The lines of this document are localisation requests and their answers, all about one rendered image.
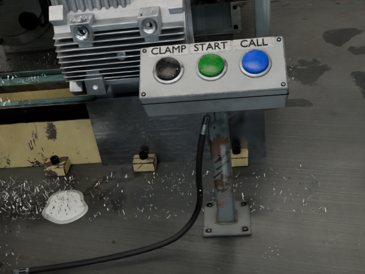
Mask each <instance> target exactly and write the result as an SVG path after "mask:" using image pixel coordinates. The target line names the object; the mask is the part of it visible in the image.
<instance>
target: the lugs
mask: <svg viewBox="0 0 365 274"><path fill-rule="evenodd" d="M167 2H168V10H169V13H170V14H181V13H184V0H167ZM49 22H50V23H51V24H52V25H53V26H63V25H67V12H66V9H65V7H64V6H63V5H51V6H49ZM70 93H72V94H73V95H75V96H78V95H86V94H87V90H86V86H85V82H84V81H83V80H82V81H76V82H70Z"/></svg>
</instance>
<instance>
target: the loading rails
mask: <svg viewBox="0 0 365 274"><path fill-rule="evenodd" d="M62 69H63V68H61V69H60V67H48V68H35V69H27V70H14V71H1V72H0V79H1V78H2V81H4V83H2V82H1V83H0V97H1V99H2V102H1V99H0V169H1V168H11V167H31V166H44V167H43V171H44V173H45V176H46V177H53V176H66V175H67V173H68V170H69V168H70V166H71V164H89V163H102V165H103V166H105V165H125V164H132V167H133V171H134V172H146V171H155V170H156V165H157V163H165V162H175V161H195V160H196V155H197V146H198V139H199V133H200V128H201V125H202V120H203V116H204V115H206V113H196V114H180V115H164V116H147V114H146V112H145V110H144V108H143V106H142V105H140V100H139V91H137V92H125V93H118V94H117V96H116V98H105V99H96V95H92V96H88V94H86V95H78V96H75V95H73V94H72V93H70V83H69V82H66V78H64V73H62ZM42 74H43V75H42ZM44 74H45V75H46V78H45V77H44ZM15 75H16V76H17V77H18V78H17V77H16V76H15ZM8 76H9V80H8ZM12 77H13V78H12ZM21 77H22V78H25V79H22V78H21ZM30 77H32V79H30ZM34 77H35V80H34ZM38 77H39V79H38ZM11 78H12V79H13V80H12V79H11ZM26 78H27V79H26ZM41 78H42V79H41ZM28 79H29V80H28ZM36 79H38V80H36ZM26 80H28V81H26ZM32 80H33V81H32ZM13 81H15V82H13ZM38 81H39V82H38ZM16 82H19V83H17V84H16ZM12 83H13V84H12ZM3 84H4V85H3ZM9 84H10V85H9ZM7 97H8V99H9V100H10V101H11V102H10V103H11V105H9V104H10V103H8V99H7ZM21 99H22V100H23V101H22V100H21ZM28 99H30V102H29V100H28ZM26 100H27V101H26ZM4 101H5V103H4ZM19 101H21V103H22V104H18V103H17V102H19ZM6 102H7V103H6ZM28 103H31V104H28ZM228 124H229V137H230V150H231V163H232V167H239V166H249V158H254V157H265V156H266V141H265V109H253V110H237V111H228Z"/></svg>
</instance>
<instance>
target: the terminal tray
mask: <svg viewBox="0 0 365 274"><path fill-rule="evenodd" d="M129 4H130V0H51V5H63V6H64V7H65V9H66V12H67V14H68V13H69V12H70V11H72V10H73V12H74V13H77V11H78V10H81V11H82V12H85V10H86V9H89V11H93V10H94V8H97V10H101V9H102V7H105V8H106V10H108V9H110V7H113V8H114V9H117V8H118V6H119V5H121V6H122V8H125V7H126V6H127V5H129Z"/></svg>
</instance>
